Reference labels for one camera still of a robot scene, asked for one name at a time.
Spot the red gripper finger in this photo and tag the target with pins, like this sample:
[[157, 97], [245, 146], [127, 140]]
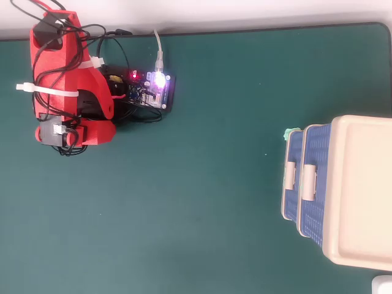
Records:
[[101, 133]]

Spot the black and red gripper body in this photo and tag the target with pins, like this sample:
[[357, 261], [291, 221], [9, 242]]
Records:
[[49, 130]]

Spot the red robot arm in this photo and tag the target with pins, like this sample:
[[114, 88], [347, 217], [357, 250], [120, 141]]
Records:
[[92, 81]]

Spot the beige plastic drawer cabinet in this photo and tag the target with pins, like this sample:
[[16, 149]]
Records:
[[364, 190]]

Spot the controller board with lit LED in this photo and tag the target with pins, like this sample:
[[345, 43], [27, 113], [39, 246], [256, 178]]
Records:
[[159, 92]]

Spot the green tape piece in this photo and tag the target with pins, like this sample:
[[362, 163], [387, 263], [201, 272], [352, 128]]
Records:
[[288, 134]]

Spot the white flat object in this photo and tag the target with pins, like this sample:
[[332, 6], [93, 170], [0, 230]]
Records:
[[382, 286]]

